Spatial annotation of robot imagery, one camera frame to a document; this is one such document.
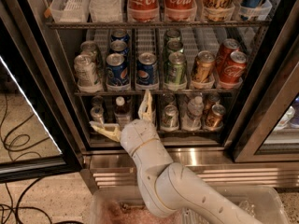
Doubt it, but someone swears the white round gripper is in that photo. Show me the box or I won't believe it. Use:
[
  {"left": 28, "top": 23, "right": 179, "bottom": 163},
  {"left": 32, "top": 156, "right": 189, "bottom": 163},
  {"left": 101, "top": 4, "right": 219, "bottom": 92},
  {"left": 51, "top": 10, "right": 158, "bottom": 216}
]
[{"left": 90, "top": 90, "right": 160, "bottom": 156}]

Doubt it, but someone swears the blue pepsi can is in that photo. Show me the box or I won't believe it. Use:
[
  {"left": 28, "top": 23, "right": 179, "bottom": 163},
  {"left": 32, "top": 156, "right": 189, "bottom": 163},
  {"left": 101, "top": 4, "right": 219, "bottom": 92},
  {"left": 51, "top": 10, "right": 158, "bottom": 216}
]
[
  {"left": 136, "top": 52, "right": 158, "bottom": 85},
  {"left": 110, "top": 29, "right": 130, "bottom": 44},
  {"left": 109, "top": 40, "right": 129, "bottom": 57},
  {"left": 106, "top": 53, "right": 129, "bottom": 86}
]

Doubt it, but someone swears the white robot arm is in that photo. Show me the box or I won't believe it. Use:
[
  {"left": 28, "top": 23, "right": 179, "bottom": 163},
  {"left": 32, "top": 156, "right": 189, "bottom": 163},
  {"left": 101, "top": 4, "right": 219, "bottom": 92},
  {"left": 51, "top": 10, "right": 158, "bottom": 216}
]
[{"left": 90, "top": 91, "right": 263, "bottom": 224}]

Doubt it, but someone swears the front silver can bottom shelf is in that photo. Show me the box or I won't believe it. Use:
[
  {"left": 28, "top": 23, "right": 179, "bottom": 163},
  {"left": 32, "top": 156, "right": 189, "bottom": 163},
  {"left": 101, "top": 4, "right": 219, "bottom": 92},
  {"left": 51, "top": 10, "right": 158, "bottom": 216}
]
[{"left": 90, "top": 105, "right": 105, "bottom": 124}]

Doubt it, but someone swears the silver can shelf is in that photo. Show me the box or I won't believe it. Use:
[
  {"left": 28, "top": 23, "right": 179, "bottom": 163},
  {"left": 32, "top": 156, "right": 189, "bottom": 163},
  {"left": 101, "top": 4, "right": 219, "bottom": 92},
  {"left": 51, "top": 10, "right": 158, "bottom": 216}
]
[
  {"left": 91, "top": 95, "right": 104, "bottom": 107},
  {"left": 90, "top": 105, "right": 105, "bottom": 124}
]

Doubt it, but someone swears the rear silver can bottom shelf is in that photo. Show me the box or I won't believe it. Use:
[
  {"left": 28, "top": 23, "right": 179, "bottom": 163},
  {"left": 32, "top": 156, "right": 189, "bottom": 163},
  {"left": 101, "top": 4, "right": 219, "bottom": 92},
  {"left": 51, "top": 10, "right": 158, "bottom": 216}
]
[{"left": 91, "top": 95, "right": 104, "bottom": 107}]

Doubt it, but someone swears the green white can bottom shelf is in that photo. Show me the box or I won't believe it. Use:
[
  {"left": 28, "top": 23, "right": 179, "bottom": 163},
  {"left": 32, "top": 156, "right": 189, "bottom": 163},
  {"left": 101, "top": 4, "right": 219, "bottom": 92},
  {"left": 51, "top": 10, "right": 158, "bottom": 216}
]
[{"left": 161, "top": 105, "right": 178, "bottom": 131}]

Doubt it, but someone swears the front green soda can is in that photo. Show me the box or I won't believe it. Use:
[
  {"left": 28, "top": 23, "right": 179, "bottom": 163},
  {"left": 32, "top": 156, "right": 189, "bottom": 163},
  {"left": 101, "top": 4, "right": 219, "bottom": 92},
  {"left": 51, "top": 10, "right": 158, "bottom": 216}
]
[{"left": 164, "top": 51, "right": 187, "bottom": 85}]

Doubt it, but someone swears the green soda can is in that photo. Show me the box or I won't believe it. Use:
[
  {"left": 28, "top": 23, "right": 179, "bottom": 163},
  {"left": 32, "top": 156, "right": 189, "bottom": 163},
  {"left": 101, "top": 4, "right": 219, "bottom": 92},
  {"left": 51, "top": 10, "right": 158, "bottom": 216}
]
[
  {"left": 164, "top": 40, "right": 184, "bottom": 58},
  {"left": 164, "top": 51, "right": 187, "bottom": 85},
  {"left": 164, "top": 29, "right": 181, "bottom": 45}
]

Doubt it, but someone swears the front white soda can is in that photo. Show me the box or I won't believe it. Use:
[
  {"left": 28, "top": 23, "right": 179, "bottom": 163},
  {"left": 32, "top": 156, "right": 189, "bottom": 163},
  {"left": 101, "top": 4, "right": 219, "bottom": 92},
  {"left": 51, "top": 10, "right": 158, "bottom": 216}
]
[{"left": 74, "top": 54, "right": 102, "bottom": 92}]

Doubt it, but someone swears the white soda can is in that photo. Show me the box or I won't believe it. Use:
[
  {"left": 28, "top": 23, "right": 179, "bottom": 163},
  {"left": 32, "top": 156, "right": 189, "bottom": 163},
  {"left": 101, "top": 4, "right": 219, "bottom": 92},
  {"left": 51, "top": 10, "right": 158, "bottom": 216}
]
[
  {"left": 74, "top": 54, "right": 102, "bottom": 92},
  {"left": 80, "top": 40, "right": 103, "bottom": 66}
]

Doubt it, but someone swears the rear white soda can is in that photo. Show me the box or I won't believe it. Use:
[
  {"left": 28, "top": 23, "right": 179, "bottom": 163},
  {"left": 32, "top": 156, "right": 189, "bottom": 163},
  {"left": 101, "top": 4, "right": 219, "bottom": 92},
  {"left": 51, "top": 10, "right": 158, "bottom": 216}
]
[{"left": 80, "top": 40, "right": 103, "bottom": 66}]

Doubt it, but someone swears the front gold can bottom shelf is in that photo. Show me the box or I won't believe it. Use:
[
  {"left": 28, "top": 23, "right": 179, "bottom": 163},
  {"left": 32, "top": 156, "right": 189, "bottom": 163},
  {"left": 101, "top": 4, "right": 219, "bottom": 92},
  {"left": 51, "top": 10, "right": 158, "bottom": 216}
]
[{"left": 205, "top": 104, "right": 226, "bottom": 128}]

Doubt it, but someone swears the rear gold can bottom shelf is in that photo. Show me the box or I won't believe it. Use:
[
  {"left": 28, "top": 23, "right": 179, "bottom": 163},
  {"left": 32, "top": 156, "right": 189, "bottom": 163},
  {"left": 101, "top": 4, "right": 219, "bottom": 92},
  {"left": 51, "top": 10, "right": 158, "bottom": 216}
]
[{"left": 203, "top": 93, "right": 221, "bottom": 115}]

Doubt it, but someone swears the middle green soda can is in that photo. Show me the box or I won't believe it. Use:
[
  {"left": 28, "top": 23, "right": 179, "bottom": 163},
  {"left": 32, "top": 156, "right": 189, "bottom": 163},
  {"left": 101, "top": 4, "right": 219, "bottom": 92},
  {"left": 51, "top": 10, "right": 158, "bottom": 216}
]
[{"left": 164, "top": 40, "right": 184, "bottom": 58}]

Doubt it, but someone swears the gold soda can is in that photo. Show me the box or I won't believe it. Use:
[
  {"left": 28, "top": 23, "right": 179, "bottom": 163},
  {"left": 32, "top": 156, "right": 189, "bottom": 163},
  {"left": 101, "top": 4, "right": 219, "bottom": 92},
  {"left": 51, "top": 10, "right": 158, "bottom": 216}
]
[{"left": 191, "top": 50, "right": 216, "bottom": 83}]

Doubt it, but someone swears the open glass fridge door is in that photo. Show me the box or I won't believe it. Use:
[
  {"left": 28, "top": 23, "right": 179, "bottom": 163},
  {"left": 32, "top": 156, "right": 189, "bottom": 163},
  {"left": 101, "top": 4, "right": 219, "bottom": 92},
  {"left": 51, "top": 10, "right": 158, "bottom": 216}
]
[{"left": 0, "top": 16, "right": 81, "bottom": 183}]

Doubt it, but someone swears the rear green soda can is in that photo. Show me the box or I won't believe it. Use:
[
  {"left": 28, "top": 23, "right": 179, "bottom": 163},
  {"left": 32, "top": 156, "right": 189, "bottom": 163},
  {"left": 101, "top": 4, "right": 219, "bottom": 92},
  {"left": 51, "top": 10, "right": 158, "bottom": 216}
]
[{"left": 164, "top": 29, "right": 181, "bottom": 45}]

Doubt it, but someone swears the stainless steel fridge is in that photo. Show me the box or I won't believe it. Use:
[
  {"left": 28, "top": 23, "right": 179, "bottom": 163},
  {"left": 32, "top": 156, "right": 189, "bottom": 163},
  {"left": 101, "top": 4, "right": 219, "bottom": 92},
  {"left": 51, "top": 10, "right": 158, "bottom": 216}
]
[{"left": 0, "top": 0, "right": 299, "bottom": 195}]

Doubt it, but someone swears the front red coke can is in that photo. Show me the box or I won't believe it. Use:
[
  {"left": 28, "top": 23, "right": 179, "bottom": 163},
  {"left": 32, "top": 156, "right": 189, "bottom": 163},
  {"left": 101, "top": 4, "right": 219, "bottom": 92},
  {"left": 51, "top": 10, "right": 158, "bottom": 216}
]
[{"left": 220, "top": 51, "right": 247, "bottom": 84}]

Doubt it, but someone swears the red coke can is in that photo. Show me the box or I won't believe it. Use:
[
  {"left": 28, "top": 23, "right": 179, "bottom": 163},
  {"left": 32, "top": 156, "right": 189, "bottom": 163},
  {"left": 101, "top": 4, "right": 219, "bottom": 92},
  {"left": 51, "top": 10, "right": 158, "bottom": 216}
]
[
  {"left": 216, "top": 38, "right": 240, "bottom": 73},
  {"left": 220, "top": 51, "right": 247, "bottom": 84}
]

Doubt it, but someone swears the rear red coke can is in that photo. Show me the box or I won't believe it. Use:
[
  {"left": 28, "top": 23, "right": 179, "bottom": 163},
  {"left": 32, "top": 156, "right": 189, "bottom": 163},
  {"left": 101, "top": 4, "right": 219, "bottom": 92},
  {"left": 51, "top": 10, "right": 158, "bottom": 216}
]
[{"left": 216, "top": 38, "right": 240, "bottom": 73}]

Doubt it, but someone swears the empty white shelf tray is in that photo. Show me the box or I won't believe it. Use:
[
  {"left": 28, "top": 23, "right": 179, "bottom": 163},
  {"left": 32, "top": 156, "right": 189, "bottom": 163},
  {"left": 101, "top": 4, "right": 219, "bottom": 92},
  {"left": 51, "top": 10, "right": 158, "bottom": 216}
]
[{"left": 50, "top": 0, "right": 90, "bottom": 22}]

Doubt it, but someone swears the left brown juice bottle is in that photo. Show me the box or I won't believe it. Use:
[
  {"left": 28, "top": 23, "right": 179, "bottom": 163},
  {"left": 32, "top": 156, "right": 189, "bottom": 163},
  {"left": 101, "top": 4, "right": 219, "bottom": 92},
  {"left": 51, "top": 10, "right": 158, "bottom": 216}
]
[{"left": 114, "top": 96, "right": 133, "bottom": 129}]

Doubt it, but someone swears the clear water bottle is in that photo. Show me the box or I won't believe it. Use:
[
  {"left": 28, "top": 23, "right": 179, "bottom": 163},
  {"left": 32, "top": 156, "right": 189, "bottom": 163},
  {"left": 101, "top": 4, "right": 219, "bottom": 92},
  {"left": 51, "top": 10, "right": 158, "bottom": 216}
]
[{"left": 182, "top": 96, "right": 204, "bottom": 131}]

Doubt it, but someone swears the left clear plastic bin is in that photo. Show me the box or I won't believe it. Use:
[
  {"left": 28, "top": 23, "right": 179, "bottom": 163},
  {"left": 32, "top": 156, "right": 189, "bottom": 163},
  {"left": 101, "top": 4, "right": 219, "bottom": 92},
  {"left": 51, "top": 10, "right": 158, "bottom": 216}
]
[{"left": 88, "top": 186, "right": 183, "bottom": 224}]

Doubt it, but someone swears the clear plastic bin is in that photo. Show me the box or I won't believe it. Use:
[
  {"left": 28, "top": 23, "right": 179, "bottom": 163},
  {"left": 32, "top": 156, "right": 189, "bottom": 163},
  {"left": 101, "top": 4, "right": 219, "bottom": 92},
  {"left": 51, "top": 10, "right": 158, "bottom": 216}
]
[
  {"left": 185, "top": 184, "right": 292, "bottom": 224},
  {"left": 88, "top": 186, "right": 183, "bottom": 224}
]

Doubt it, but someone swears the left coca-cola bottle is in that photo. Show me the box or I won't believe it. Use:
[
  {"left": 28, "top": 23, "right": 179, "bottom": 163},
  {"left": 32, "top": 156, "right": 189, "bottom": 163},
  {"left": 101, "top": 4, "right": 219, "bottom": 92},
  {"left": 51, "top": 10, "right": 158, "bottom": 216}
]
[{"left": 128, "top": 0, "right": 158, "bottom": 21}]

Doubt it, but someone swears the coca-cola bottle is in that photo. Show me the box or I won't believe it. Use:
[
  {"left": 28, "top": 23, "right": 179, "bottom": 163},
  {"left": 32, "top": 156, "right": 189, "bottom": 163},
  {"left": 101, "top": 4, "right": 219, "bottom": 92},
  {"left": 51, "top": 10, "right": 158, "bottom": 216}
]
[
  {"left": 128, "top": 0, "right": 158, "bottom": 21},
  {"left": 164, "top": 0, "right": 193, "bottom": 21}
]

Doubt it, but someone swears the right coca-cola bottle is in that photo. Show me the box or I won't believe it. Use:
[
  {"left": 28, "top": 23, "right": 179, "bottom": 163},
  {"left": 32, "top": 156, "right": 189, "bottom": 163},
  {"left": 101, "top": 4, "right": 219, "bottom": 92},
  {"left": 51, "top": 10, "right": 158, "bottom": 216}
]
[{"left": 164, "top": 0, "right": 193, "bottom": 21}]

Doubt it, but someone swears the right clear plastic bin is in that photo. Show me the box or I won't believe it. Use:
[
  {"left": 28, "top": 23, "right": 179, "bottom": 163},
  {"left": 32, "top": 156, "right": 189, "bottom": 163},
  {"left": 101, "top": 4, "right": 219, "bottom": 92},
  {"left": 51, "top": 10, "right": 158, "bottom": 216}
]
[{"left": 185, "top": 184, "right": 292, "bottom": 224}]

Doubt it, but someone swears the black floor cable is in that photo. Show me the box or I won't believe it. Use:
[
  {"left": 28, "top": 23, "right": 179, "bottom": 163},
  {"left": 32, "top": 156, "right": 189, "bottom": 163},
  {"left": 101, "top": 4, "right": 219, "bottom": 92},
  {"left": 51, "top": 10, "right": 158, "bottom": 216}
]
[{"left": 0, "top": 93, "right": 84, "bottom": 224}]

